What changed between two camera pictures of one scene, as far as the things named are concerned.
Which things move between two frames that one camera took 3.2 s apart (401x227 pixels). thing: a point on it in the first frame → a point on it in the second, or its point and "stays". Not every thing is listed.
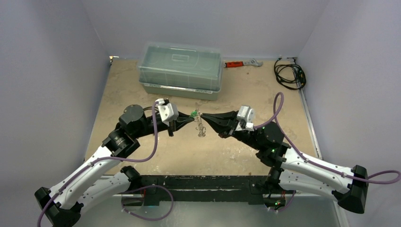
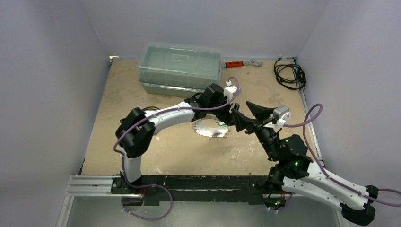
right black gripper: (233, 126) → (259, 123)
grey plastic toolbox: (183, 71) stays
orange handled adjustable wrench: (253, 62) stays
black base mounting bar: (156, 188) stays
